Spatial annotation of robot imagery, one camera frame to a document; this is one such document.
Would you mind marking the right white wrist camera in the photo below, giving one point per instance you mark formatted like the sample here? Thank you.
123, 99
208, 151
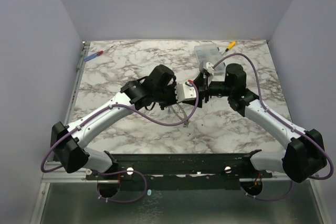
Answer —
207, 68

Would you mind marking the blue red handled screwdriver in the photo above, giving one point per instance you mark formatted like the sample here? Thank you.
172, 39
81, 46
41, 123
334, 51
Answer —
96, 54

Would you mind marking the aluminium left side rail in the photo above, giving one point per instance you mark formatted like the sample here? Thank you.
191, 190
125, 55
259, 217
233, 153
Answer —
79, 72

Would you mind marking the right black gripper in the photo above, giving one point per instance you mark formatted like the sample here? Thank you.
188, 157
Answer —
206, 91

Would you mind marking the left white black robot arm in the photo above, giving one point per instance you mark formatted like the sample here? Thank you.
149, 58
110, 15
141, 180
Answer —
71, 141

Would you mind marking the clear plastic screw box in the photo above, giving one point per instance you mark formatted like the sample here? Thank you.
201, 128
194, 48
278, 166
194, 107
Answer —
207, 53

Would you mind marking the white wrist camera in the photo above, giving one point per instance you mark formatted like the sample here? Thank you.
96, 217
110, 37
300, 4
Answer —
184, 92
207, 68

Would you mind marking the aluminium rail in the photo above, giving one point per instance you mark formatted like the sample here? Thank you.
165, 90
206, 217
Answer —
79, 72
61, 176

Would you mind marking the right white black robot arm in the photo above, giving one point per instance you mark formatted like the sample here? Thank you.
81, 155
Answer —
301, 156

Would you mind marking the aluminium front rail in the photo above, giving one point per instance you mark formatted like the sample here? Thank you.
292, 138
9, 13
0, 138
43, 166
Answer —
61, 176

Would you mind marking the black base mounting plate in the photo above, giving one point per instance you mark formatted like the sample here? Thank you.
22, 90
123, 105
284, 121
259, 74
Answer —
191, 171

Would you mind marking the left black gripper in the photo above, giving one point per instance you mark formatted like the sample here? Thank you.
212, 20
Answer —
172, 87

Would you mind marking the yellow handled screwdriver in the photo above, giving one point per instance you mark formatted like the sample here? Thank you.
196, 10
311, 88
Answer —
229, 47

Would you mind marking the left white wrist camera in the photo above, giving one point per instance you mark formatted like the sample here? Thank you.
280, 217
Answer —
184, 92

